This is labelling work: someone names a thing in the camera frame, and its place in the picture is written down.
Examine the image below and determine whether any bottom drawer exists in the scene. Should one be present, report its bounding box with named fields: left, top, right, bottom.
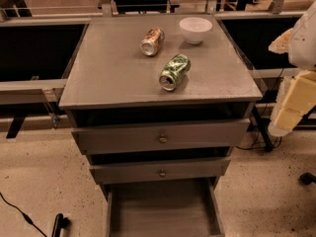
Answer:
left=106, top=179, right=225, bottom=237

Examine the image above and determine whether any green soda can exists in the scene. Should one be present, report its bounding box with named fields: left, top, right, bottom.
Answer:
left=159, top=54, right=191, bottom=91

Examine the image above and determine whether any left metal table rail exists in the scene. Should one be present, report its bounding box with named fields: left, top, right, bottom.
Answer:
left=0, top=76, right=67, bottom=139

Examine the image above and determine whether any grey drawer cabinet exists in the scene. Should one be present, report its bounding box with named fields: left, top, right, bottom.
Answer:
left=58, top=14, right=264, bottom=237

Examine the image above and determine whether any top drawer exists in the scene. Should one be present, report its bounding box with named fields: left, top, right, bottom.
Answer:
left=72, top=118, right=250, bottom=155

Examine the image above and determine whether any white bowl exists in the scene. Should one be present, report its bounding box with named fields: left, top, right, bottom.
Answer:
left=179, top=17, right=212, bottom=44

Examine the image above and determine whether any black floor device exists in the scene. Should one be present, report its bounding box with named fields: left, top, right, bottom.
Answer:
left=51, top=213, right=70, bottom=237

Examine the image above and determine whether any black floor cable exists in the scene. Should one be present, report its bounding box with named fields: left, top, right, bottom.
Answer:
left=0, top=192, right=48, bottom=237

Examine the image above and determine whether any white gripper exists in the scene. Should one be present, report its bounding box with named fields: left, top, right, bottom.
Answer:
left=268, top=29, right=316, bottom=137

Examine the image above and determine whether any middle drawer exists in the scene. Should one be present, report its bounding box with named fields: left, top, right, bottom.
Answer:
left=90, top=157, right=230, bottom=185

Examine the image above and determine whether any drawer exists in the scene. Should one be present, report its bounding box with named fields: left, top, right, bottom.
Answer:
left=90, top=157, right=230, bottom=185
left=106, top=179, right=225, bottom=237
left=72, top=118, right=250, bottom=155

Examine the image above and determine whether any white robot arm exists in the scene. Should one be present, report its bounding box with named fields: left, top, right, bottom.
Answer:
left=268, top=2, right=316, bottom=137

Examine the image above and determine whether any orange soda can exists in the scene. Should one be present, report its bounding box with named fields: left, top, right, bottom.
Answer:
left=140, top=28, right=165, bottom=56

